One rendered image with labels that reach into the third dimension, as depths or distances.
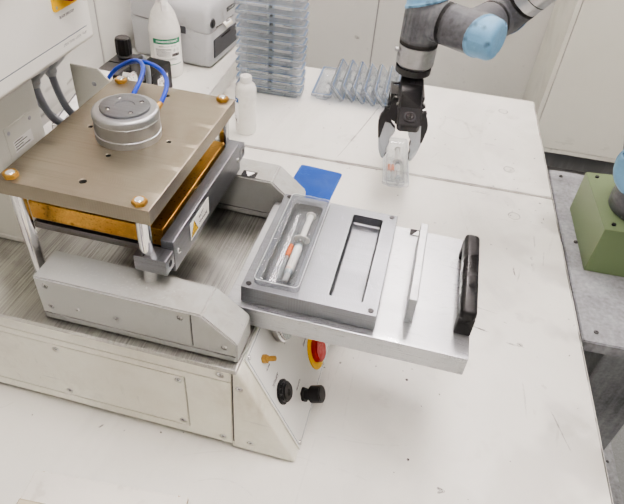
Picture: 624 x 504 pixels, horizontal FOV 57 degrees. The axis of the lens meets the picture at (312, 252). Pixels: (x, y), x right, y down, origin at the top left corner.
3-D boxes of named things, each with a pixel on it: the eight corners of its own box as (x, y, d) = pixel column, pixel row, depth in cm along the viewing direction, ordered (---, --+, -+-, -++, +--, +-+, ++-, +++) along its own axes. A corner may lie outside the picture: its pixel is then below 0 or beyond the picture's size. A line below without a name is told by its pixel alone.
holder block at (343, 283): (240, 300, 71) (240, 285, 69) (284, 207, 86) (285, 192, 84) (373, 331, 69) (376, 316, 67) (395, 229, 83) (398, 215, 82)
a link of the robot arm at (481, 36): (523, 10, 105) (469, -7, 109) (493, 24, 98) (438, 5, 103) (509, 52, 110) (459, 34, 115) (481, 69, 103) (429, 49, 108)
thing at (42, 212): (35, 227, 71) (14, 160, 65) (121, 139, 87) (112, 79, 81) (167, 256, 69) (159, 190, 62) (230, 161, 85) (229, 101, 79)
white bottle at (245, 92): (259, 128, 146) (260, 73, 136) (251, 137, 142) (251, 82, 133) (240, 124, 147) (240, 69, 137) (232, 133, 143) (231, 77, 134)
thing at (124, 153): (-33, 231, 69) (-72, 135, 61) (99, 114, 92) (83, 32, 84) (157, 275, 66) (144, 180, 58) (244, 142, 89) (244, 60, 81)
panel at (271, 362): (298, 449, 80) (243, 359, 70) (341, 299, 102) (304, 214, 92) (311, 449, 79) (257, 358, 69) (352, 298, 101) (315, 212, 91)
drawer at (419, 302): (225, 324, 73) (223, 279, 68) (274, 220, 89) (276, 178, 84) (460, 379, 69) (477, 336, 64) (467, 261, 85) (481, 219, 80)
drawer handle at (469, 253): (452, 333, 69) (461, 310, 67) (458, 254, 80) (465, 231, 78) (469, 337, 69) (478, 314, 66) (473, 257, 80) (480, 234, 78)
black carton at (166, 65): (134, 96, 144) (130, 69, 140) (152, 82, 151) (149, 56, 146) (155, 101, 143) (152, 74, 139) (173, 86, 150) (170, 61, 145)
